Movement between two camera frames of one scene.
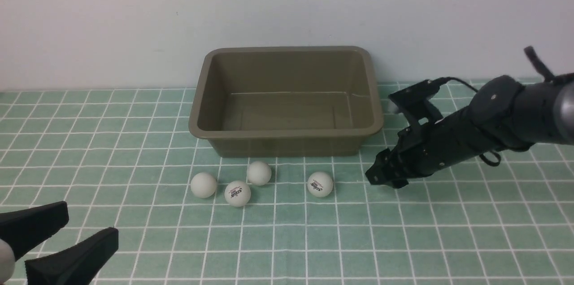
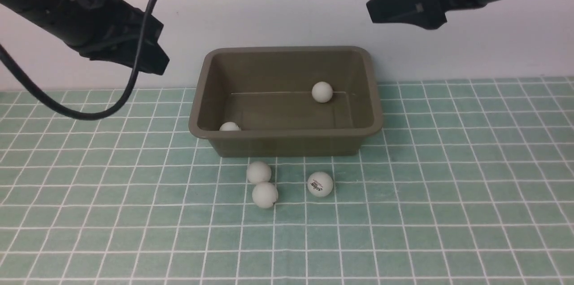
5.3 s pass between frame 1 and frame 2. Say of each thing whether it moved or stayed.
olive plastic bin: stayed
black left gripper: moved
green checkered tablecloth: stayed
